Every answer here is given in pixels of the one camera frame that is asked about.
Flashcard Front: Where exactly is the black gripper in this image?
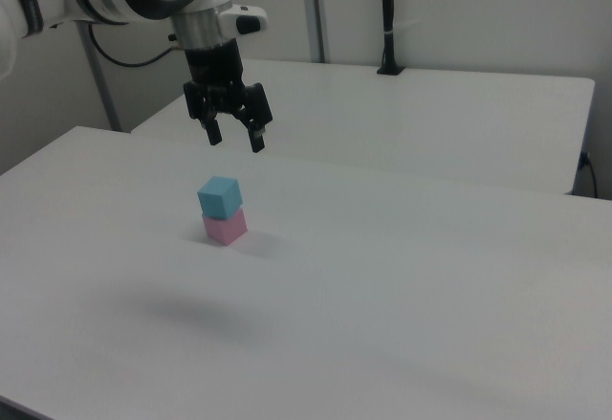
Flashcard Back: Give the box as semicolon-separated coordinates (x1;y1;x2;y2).
183;39;274;154

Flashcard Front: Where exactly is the blue cube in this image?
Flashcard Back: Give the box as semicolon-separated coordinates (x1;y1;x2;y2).
196;175;240;221

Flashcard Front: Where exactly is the pink cube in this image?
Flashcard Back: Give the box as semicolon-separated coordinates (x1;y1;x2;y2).
201;208;250;248

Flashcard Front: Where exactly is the white folding table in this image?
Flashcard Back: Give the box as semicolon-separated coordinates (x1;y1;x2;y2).
130;57;597;197

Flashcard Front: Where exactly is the black pole stand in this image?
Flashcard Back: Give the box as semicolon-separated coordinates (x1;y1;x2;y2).
376;0;408;77

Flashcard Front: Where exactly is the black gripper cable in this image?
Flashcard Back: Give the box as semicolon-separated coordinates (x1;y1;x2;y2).
88;22;186;68

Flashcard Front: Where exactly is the grey metal frame post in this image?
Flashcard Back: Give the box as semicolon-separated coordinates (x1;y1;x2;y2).
77;21;121;133
299;0;332;64

